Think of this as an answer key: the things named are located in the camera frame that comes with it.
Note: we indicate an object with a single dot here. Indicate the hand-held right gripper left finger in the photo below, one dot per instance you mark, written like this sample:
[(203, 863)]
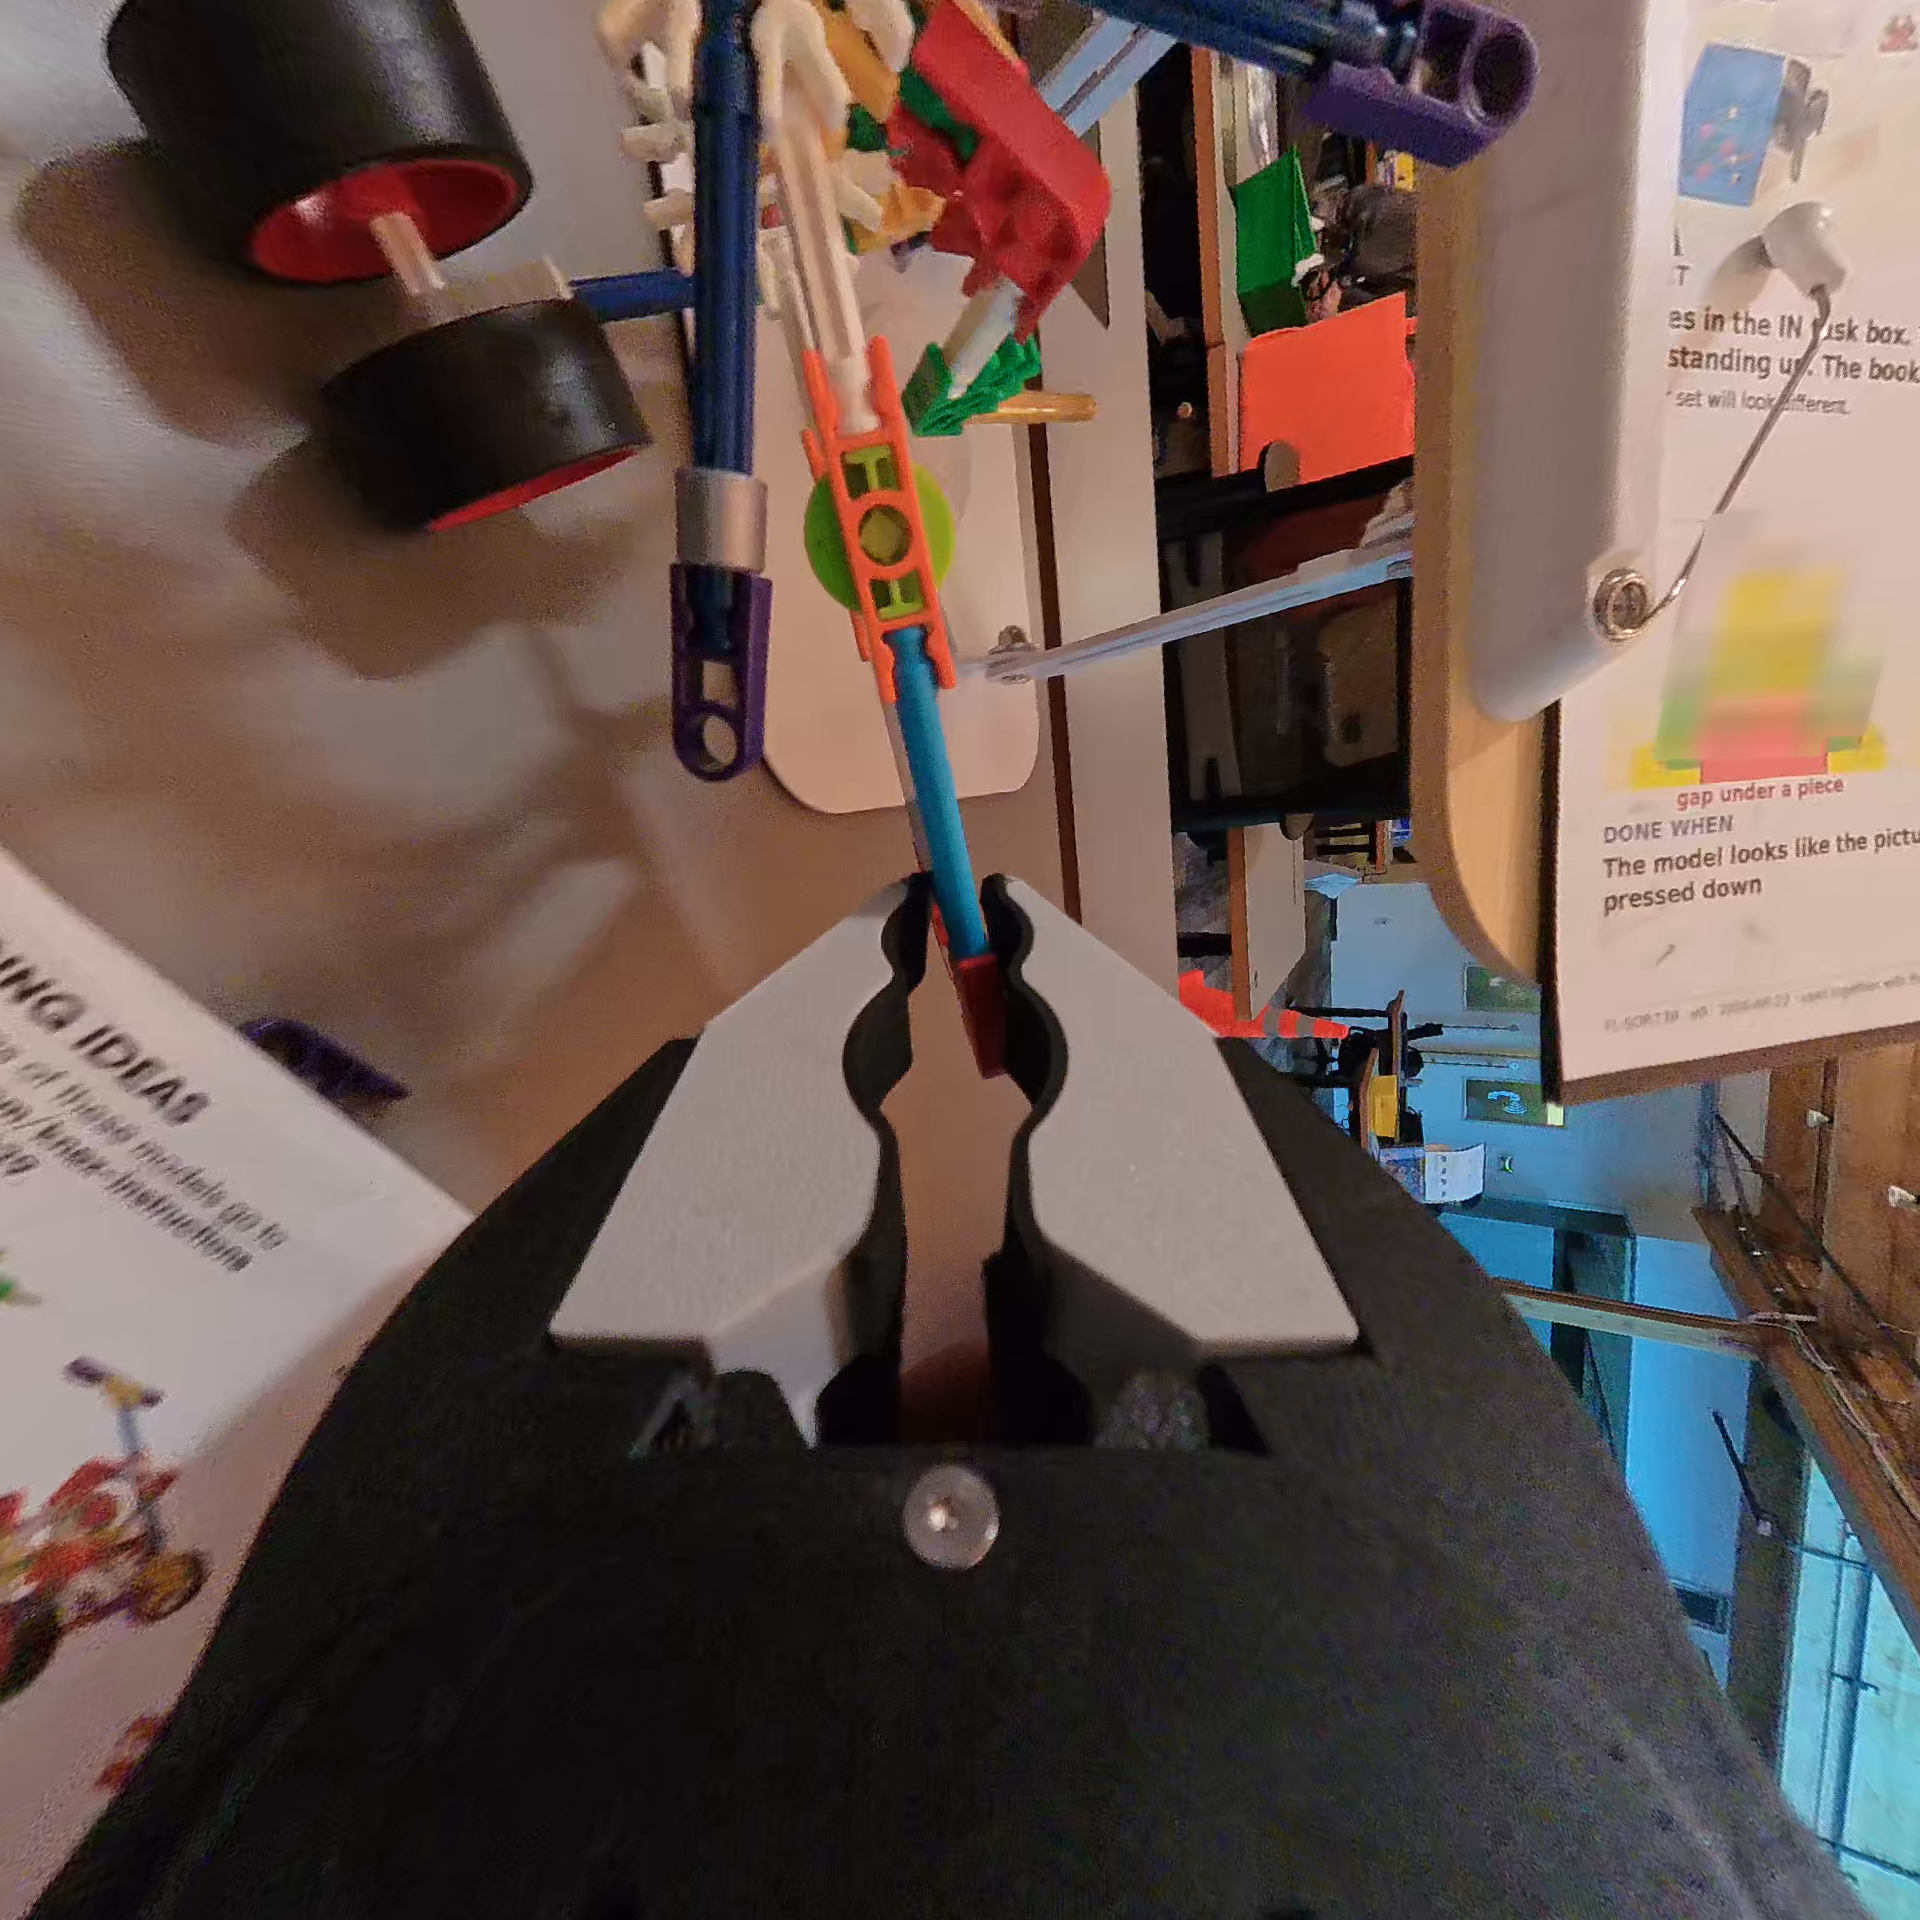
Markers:
[(720, 1201)]

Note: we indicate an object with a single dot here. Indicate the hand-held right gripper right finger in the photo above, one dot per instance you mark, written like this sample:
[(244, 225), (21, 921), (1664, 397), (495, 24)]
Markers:
[(1186, 1201)]

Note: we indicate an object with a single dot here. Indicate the colourful toy construction model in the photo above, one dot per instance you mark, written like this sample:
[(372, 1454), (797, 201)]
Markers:
[(939, 780)]

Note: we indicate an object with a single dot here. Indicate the orange traffic cone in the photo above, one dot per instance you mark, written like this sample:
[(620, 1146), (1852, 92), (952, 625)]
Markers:
[(1215, 1004)]

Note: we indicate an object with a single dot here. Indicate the small purple toy connector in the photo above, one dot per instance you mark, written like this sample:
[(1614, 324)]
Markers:
[(323, 1058)]

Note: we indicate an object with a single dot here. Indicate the folded instruction booklet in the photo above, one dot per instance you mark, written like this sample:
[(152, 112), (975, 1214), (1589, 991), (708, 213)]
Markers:
[(119, 1349)]

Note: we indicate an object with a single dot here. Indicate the printed instruction sheet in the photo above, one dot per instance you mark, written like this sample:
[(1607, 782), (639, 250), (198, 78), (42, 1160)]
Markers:
[(1771, 961)]

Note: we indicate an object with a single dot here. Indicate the orange plastic bin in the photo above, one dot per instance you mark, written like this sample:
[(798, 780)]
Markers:
[(1336, 389)]

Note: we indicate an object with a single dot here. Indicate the white tilted reading stand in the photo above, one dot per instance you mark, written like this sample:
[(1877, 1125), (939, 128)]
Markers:
[(1530, 450)]

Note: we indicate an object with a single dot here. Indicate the green plastic bin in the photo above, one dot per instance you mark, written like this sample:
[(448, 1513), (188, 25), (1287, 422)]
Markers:
[(1276, 241)]

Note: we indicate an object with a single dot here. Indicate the green wall sign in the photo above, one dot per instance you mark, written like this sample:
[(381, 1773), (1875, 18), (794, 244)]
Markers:
[(1502, 1102), (1501, 991)]

